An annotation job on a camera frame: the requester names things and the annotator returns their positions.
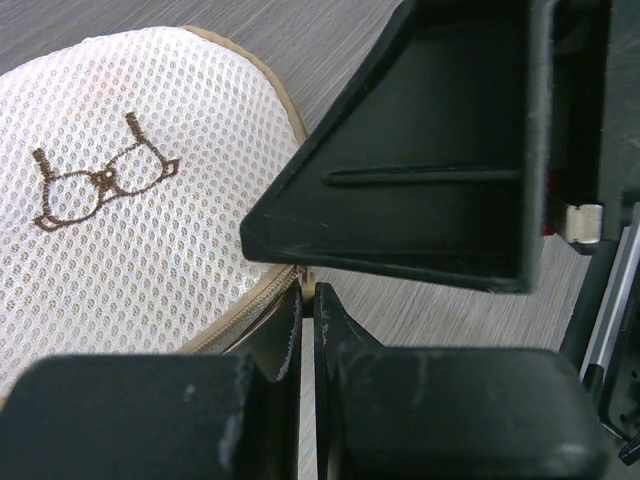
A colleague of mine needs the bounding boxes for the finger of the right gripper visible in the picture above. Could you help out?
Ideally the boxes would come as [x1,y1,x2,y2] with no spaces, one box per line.
[240,1,555,293]

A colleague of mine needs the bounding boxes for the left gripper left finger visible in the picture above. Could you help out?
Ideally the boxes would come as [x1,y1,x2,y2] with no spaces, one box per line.
[1,285,302,479]

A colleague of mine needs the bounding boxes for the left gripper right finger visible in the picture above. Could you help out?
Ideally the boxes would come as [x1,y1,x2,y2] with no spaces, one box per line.
[313,283,609,479]

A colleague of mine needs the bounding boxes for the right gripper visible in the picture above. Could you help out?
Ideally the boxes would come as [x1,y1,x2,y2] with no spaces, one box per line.
[546,1,639,245]

